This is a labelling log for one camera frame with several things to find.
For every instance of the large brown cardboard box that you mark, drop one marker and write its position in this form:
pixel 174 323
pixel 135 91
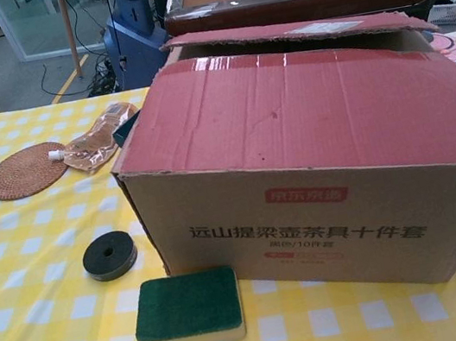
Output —
pixel 290 125

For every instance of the clear spout pouch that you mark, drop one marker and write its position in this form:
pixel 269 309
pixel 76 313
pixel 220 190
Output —
pixel 93 149

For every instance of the green yellow sponge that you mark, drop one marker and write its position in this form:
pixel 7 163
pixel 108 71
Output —
pixel 185 304

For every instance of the black round disc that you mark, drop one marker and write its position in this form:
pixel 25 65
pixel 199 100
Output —
pixel 99 262

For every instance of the blue machine base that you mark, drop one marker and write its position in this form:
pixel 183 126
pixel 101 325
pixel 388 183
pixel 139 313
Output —
pixel 132 42

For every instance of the round woven rattan coaster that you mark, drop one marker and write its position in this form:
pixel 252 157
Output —
pixel 22 172

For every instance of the wooden pole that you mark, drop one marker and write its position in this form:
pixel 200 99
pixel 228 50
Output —
pixel 69 30

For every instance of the yellow white checkered tablecloth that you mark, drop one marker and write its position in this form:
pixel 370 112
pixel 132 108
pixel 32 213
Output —
pixel 35 299

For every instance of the white plastic basket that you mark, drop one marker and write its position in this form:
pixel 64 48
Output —
pixel 453 14

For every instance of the glass partition frame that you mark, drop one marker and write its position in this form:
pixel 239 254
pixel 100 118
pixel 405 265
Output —
pixel 17 26

